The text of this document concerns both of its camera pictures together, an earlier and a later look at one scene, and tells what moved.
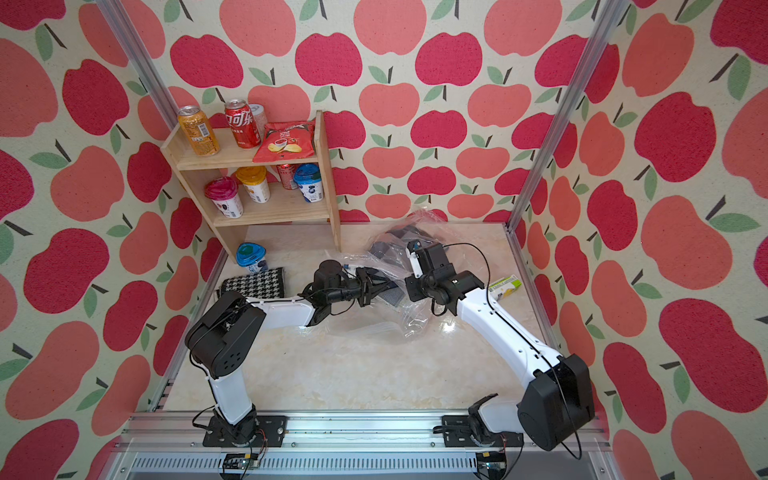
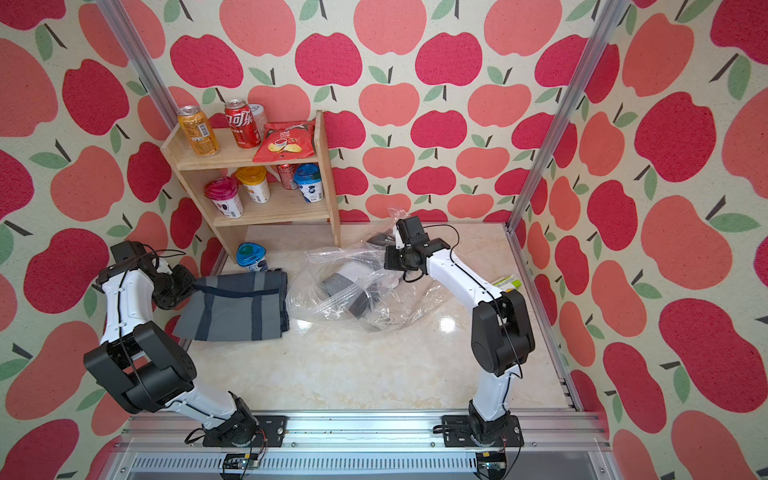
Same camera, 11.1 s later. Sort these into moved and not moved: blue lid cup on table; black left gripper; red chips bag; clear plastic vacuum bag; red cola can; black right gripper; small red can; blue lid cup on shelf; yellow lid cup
Moved: clear plastic vacuum bag; black left gripper; black right gripper
Not moved: blue lid cup on table; blue lid cup on shelf; yellow lid cup; red cola can; red chips bag; small red can
